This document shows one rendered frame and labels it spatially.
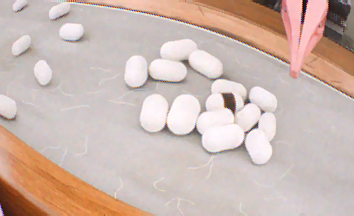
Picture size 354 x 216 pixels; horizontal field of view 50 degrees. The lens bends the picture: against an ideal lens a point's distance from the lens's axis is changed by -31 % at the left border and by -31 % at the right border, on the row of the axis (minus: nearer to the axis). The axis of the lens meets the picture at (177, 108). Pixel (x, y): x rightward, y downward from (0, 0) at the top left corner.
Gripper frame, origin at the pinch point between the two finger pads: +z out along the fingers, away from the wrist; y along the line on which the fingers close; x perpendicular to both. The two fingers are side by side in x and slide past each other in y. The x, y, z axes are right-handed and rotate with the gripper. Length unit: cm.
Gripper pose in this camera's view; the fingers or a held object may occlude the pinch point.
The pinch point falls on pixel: (295, 66)
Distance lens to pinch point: 35.8
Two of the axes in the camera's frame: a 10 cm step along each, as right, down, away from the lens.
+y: 9.2, 3.3, -2.2
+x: 1.2, 3.1, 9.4
